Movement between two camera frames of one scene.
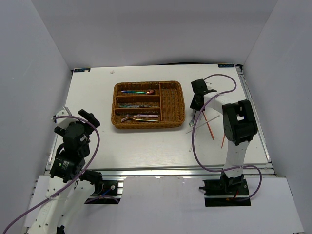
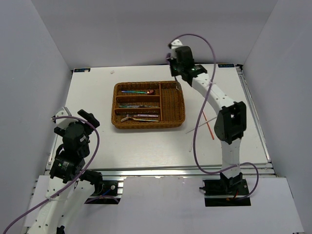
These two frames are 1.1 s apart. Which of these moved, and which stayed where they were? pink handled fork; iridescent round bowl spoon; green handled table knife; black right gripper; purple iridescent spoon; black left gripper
Moved: purple iridescent spoon; black right gripper
Stayed: green handled table knife; iridescent round bowl spoon; pink handled fork; black left gripper
